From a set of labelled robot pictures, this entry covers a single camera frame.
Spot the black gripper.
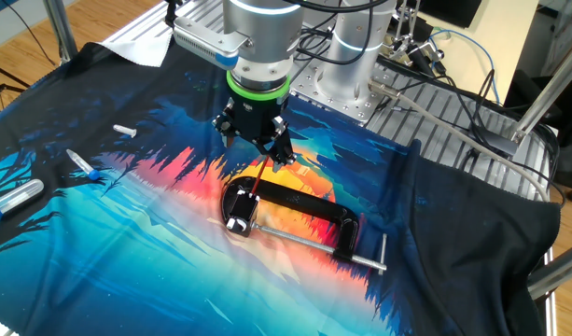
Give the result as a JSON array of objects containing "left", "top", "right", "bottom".
[{"left": 213, "top": 92, "right": 297, "bottom": 174}]

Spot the red pencil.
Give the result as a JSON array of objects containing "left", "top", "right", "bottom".
[{"left": 250, "top": 156, "right": 270, "bottom": 196}]

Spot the black metal C-clamp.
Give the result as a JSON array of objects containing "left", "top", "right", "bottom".
[{"left": 221, "top": 176, "right": 388, "bottom": 276}]

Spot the silver robot mounting plate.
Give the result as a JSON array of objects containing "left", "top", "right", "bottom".
[{"left": 288, "top": 58, "right": 395, "bottom": 128}]

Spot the small white tube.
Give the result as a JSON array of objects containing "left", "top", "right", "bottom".
[{"left": 112, "top": 123, "right": 138, "bottom": 139}]

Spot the sunset forest printed cloth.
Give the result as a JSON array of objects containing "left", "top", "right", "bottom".
[{"left": 0, "top": 39, "right": 562, "bottom": 336}]

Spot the conical clear tube blue cap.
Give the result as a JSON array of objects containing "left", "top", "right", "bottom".
[{"left": 65, "top": 148, "right": 102, "bottom": 182}]

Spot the black monitor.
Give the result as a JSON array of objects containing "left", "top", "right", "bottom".
[{"left": 414, "top": 0, "right": 483, "bottom": 29}]

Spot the large clear tube blue cap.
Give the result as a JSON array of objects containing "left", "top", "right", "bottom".
[{"left": 0, "top": 178, "right": 46, "bottom": 220}]

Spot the black power adapter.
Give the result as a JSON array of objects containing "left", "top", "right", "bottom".
[{"left": 475, "top": 125, "right": 520, "bottom": 158}]

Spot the green wrist ring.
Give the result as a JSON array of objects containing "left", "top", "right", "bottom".
[{"left": 226, "top": 69, "right": 291, "bottom": 103}]

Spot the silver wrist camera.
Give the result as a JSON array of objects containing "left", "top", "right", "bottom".
[{"left": 172, "top": 16, "right": 250, "bottom": 72}]

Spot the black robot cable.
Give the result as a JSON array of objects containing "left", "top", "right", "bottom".
[{"left": 280, "top": 0, "right": 390, "bottom": 67}]

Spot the metal camera mount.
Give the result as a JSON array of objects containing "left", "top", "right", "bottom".
[{"left": 389, "top": 0, "right": 448, "bottom": 78}]

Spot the thick grey cable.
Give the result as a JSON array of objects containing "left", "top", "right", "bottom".
[{"left": 368, "top": 78, "right": 551, "bottom": 203}]

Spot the black table cable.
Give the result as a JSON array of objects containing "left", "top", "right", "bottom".
[{"left": 397, "top": 68, "right": 567, "bottom": 207}]

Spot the aluminium frame post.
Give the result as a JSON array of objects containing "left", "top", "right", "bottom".
[
  {"left": 509, "top": 32, "right": 572, "bottom": 147},
  {"left": 42, "top": 0, "right": 79, "bottom": 65},
  {"left": 526, "top": 251, "right": 572, "bottom": 301}
]

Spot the blue cable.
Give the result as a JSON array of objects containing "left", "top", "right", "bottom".
[{"left": 428, "top": 27, "right": 502, "bottom": 106}]

